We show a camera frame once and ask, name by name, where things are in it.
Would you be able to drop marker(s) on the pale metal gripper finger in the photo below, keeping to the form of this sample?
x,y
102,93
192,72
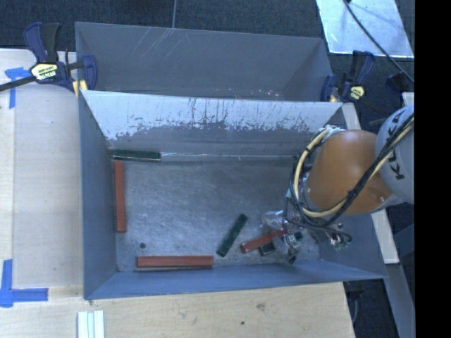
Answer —
x,y
268,249
273,221

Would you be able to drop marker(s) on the red-brown block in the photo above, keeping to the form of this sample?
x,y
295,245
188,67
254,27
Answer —
x,y
255,244
175,261
120,195

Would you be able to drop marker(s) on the dark green flat block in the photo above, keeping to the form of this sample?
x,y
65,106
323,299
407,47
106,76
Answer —
x,y
136,155
232,235

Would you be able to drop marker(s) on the grey metal bin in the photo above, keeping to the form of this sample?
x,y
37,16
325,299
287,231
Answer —
x,y
197,195

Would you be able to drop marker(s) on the pale wood flat board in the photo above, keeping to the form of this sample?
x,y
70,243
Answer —
x,y
46,188

